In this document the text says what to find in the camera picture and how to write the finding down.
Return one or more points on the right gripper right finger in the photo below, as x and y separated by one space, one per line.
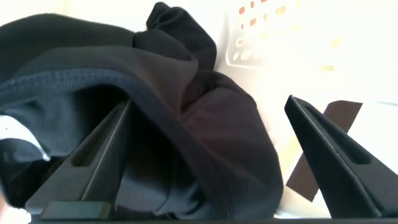
329 186

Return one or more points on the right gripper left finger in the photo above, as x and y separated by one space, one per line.
71 186

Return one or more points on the black garment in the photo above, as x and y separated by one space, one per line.
171 93

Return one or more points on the white laundry basket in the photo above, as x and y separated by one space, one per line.
280 40

